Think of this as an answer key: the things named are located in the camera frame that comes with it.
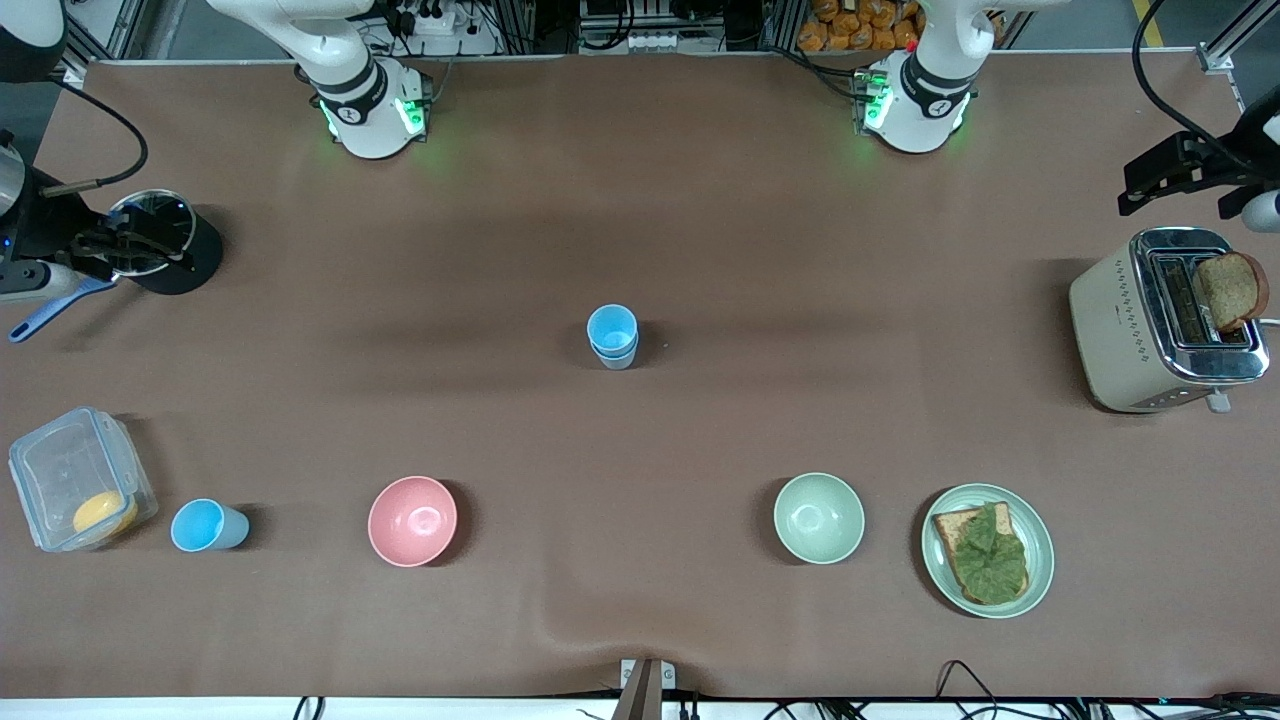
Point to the green lettuce leaf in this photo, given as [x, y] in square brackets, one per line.
[990, 560]

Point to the blue plastic cup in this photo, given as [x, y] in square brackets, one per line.
[612, 325]
[615, 362]
[200, 525]

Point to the pink bowl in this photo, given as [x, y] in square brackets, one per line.
[412, 520]

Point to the green bowl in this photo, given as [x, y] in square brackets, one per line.
[818, 518]

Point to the yellow round food piece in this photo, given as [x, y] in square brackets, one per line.
[103, 512]

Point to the clear plastic food container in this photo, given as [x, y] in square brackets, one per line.
[60, 470]

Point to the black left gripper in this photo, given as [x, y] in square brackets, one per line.
[1226, 168]

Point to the white power strip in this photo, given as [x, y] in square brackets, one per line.
[430, 20]

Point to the bag of orange snacks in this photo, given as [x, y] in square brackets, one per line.
[850, 25]

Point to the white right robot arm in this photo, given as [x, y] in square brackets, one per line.
[350, 90]

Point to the metal table bracket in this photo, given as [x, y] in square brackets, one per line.
[648, 690]

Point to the beige and steel toaster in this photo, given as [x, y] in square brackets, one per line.
[1110, 330]

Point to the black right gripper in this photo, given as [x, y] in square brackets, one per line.
[42, 226]

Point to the green plate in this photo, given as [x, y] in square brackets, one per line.
[1040, 545]

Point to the glass lid with blue knob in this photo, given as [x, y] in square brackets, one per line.
[160, 213]

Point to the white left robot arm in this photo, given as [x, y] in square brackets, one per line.
[930, 90]

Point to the aluminium frame post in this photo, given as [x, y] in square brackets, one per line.
[1235, 40]

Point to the brown bread slice in toaster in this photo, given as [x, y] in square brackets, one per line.
[1230, 290]

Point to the toasted bread slice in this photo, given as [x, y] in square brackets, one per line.
[955, 525]

